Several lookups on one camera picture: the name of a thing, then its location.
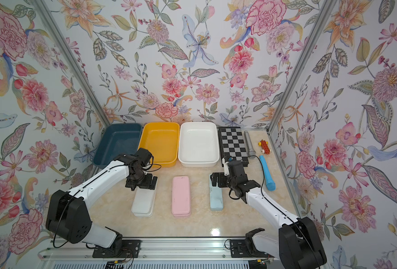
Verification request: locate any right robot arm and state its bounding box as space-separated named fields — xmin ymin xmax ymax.
xmin=210 ymin=161 xmax=327 ymax=269

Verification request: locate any pink pencil case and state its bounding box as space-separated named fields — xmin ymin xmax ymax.
xmin=172 ymin=176 xmax=191 ymax=215
xmin=173 ymin=214 xmax=191 ymax=218

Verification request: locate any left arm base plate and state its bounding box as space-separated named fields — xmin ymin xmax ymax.
xmin=92 ymin=239 xmax=142 ymax=259

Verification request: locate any white storage box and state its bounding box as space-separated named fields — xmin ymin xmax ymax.
xmin=178 ymin=122 xmax=220 ymax=168

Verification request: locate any left aluminium corner post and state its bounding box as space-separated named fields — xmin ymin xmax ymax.
xmin=30 ymin=0 xmax=110 ymax=128

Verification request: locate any right aluminium corner post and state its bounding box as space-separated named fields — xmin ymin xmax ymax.
xmin=267 ymin=0 xmax=337 ymax=135

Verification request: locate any aluminium corner post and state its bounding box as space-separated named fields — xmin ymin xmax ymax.
xmin=30 ymin=0 xmax=110 ymax=128
xmin=267 ymin=0 xmax=337 ymax=135

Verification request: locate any dark teal storage box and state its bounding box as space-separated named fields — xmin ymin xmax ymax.
xmin=93 ymin=123 xmax=142 ymax=169

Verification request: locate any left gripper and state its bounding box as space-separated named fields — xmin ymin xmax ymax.
xmin=129 ymin=169 xmax=159 ymax=191

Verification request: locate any black silver chessboard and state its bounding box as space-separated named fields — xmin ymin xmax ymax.
xmin=217 ymin=127 xmax=249 ymax=167

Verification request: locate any yellow storage box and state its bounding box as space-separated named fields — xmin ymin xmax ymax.
xmin=139 ymin=122 xmax=180 ymax=168

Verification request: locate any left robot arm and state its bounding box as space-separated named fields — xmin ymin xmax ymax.
xmin=46 ymin=148 xmax=157 ymax=250

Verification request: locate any silver toy microphone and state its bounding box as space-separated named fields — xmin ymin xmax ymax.
xmin=244 ymin=131 xmax=256 ymax=156

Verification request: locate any red toy brick car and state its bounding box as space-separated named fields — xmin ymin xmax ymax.
xmin=258 ymin=140 xmax=272 ymax=155

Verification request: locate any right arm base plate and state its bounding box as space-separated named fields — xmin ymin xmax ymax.
xmin=224 ymin=238 xmax=272 ymax=259

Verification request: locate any white pencil case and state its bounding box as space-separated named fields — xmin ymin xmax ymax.
xmin=131 ymin=188 xmax=156 ymax=214
xmin=133 ymin=212 xmax=153 ymax=218

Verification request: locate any aluminium front rail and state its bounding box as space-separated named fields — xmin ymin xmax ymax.
xmin=38 ymin=236 xmax=280 ymax=262

